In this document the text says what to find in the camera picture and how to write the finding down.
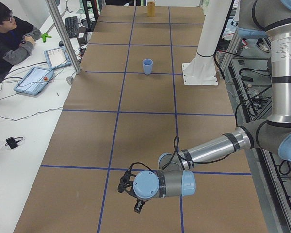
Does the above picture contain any wooden chopstick holder cup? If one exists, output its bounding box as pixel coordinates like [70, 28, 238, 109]
[147, 1, 155, 17]

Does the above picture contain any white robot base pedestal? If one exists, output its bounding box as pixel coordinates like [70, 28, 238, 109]
[182, 0, 233, 86]

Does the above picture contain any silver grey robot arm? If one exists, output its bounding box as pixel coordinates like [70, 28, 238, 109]
[118, 0, 291, 213]

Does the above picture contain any green plastic clamp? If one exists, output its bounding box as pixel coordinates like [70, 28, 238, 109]
[41, 33, 52, 43]

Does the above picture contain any light blue plastic cup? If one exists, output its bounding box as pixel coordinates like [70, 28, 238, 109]
[142, 58, 153, 75]

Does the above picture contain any blue teach pendant tablet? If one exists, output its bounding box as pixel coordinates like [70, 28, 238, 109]
[14, 67, 54, 96]

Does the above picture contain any small black adapter with cable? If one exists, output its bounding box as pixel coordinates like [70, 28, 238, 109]
[5, 137, 24, 149]

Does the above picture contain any black power adapter box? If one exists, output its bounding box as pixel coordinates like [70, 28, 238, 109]
[77, 32, 87, 45]

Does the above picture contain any black keyboard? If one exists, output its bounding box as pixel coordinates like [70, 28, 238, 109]
[65, 16, 79, 38]

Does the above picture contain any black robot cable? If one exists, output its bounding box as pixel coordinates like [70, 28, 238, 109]
[129, 87, 272, 175]

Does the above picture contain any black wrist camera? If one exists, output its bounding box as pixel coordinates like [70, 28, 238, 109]
[117, 169, 136, 194]

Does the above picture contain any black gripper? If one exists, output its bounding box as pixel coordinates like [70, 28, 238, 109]
[134, 198, 149, 213]

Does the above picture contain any seated person in dark vest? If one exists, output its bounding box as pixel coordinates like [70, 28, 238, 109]
[0, 2, 41, 79]

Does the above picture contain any aluminium frame post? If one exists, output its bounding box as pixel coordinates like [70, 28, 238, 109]
[45, 0, 81, 74]

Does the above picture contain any brown paper table cover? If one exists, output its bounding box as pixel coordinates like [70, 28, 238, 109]
[15, 6, 268, 233]

